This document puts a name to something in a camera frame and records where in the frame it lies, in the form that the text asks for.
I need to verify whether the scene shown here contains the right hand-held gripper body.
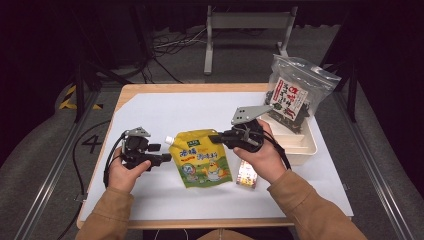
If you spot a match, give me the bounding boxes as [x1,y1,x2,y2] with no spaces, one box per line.
[229,104,275,154]

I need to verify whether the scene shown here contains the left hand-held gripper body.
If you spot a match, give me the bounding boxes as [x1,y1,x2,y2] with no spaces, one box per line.
[121,126,155,172]

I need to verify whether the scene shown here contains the yellow spouted seasoning pouch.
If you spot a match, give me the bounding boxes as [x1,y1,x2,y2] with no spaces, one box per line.
[164,128,234,189]

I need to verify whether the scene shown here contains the clear dried seaweed bag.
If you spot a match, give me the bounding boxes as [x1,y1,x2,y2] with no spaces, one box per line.
[264,53,343,135]

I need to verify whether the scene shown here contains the white plastic container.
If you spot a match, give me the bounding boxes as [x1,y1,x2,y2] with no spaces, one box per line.
[258,113,319,166]

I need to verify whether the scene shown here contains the person's left hand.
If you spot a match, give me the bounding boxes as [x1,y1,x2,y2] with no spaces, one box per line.
[108,146,152,194]

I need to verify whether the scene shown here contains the person's right hand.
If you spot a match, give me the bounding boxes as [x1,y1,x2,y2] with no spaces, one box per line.
[232,118,289,185]

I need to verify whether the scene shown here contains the white table mat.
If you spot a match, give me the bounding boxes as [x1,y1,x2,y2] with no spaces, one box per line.
[79,91,355,222]

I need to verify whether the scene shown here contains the small brown yellow packet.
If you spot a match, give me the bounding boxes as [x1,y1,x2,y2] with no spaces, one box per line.
[235,159,260,190]

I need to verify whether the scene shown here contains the black metal stand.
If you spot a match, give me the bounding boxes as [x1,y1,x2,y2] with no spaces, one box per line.
[319,56,360,123]
[71,58,134,123]

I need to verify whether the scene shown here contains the yellow black hazard tape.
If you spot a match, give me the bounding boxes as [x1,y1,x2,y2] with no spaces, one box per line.
[58,84,103,111]

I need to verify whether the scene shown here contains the person's tan clothed lap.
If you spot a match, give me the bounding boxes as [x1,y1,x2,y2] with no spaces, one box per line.
[196,229,256,240]

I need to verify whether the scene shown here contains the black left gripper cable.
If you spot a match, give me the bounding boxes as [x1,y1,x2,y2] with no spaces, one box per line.
[102,130,130,189]

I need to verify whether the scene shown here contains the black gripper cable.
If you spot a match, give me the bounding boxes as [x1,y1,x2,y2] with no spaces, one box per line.
[262,129,292,171]
[102,130,130,189]

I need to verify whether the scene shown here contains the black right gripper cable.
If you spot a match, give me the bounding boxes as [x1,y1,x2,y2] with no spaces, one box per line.
[262,129,292,171]

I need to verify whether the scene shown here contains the black floor cable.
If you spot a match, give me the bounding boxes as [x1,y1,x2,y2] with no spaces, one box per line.
[55,119,112,240]

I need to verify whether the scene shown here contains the aluminium floor rail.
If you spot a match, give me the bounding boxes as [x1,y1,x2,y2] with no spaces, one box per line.
[14,89,101,240]
[333,91,415,240]

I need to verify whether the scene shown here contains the white metal stand frame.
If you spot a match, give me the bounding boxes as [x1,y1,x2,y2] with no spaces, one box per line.
[203,4,299,76]

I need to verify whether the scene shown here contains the bundle of floor cables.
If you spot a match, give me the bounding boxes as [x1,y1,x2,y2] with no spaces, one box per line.
[152,27,208,56]

